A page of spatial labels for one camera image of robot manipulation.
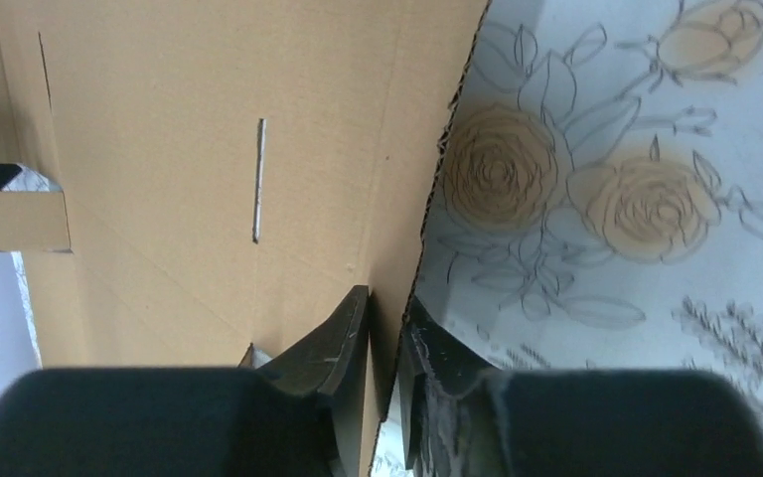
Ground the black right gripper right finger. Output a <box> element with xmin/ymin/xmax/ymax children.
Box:
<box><xmin>397</xmin><ymin>298</ymin><xmax>507</xmax><ymax>476</ymax></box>

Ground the brown cardboard box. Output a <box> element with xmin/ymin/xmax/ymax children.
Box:
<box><xmin>0</xmin><ymin>1</ymin><xmax>488</xmax><ymax>476</ymax></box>

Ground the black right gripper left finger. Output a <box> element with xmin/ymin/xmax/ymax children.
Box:
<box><xmin>239</xmin><ymin>285</ymin><xmax>370</xmax><ymax>476</ymax></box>

